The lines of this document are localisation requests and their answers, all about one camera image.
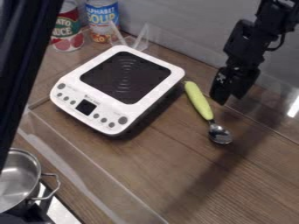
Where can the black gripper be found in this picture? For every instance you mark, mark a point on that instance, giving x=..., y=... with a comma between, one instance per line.
x=246, y=47

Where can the green handled metal spoon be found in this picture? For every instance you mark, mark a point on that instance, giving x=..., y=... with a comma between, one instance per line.
x=220, y=135

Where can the stainless steel pot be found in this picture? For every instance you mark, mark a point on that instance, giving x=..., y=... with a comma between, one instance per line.
x=21, y=179

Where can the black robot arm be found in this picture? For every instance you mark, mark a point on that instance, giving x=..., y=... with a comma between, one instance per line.
x=284, y=13

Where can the white and black stove top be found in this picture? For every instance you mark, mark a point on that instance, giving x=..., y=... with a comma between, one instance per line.
x=113, y=90

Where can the clear acrylic barrier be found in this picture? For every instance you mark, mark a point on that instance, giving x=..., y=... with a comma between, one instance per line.
x=164, y=174

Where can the tomato sauce can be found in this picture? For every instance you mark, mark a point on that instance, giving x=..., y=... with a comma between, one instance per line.
x=67, y=37

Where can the black foreground post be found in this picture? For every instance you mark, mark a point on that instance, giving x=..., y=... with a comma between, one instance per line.
x=27, y=21

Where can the alphabet soup can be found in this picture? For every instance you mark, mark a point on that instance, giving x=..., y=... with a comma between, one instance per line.
x=102, y=12

